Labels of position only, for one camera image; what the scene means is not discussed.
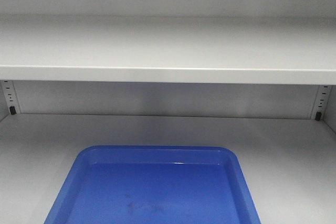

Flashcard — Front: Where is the grey cabinet shelf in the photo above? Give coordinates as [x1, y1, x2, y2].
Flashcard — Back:
[1, 15, 335, 85]

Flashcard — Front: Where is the blue plastic tray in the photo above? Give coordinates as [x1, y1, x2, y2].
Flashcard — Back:
[45, 146, 260, 223]

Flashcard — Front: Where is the right black shelf clip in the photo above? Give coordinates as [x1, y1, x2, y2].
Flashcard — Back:
[314, 112, 322, 121]

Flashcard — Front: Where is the black shelf clip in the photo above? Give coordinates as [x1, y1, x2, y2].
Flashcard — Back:
[314, 112, 322, 121]
[9, 106, 16, 115]

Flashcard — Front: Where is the left black shelf clip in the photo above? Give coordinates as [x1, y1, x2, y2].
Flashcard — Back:
[9, 106, 16, 115]

